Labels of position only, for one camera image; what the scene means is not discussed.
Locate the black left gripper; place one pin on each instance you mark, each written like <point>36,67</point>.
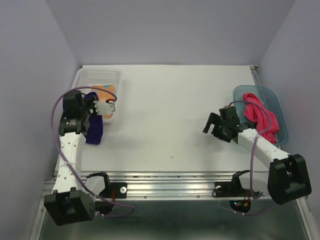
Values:
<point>90,100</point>

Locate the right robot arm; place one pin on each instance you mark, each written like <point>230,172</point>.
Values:
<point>287,176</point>

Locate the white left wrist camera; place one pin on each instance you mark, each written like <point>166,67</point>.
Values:
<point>104,108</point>

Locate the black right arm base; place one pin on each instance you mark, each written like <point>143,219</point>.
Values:
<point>233,188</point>

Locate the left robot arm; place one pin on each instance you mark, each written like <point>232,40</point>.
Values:
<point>73,200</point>

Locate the aluminium mounting rail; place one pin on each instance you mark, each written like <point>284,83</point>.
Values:
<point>170,186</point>

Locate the pink towel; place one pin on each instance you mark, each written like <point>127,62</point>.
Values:
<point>261,117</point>

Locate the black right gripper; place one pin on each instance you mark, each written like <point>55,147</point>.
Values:
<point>215,119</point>

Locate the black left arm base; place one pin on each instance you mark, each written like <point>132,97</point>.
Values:
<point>99,183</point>

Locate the orange polka dot towel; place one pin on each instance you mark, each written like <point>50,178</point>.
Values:
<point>103,96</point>

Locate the purple towel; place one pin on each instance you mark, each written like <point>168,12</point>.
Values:
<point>96,123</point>

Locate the blue plastic tub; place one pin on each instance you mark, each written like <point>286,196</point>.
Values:
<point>270,102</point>

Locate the white plastic basket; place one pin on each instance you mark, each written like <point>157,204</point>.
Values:
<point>90,75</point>

